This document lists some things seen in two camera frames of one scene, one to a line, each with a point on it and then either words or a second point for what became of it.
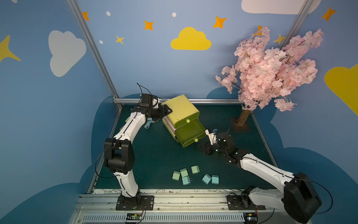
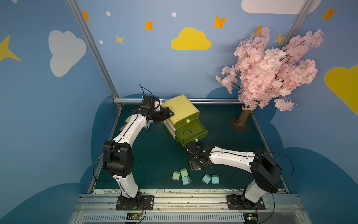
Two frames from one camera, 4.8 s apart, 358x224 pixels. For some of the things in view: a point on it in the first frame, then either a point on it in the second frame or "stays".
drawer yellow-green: (187, 120) stays
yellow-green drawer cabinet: (183, 121) stays
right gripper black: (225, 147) -> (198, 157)
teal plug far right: (215, 179) stays
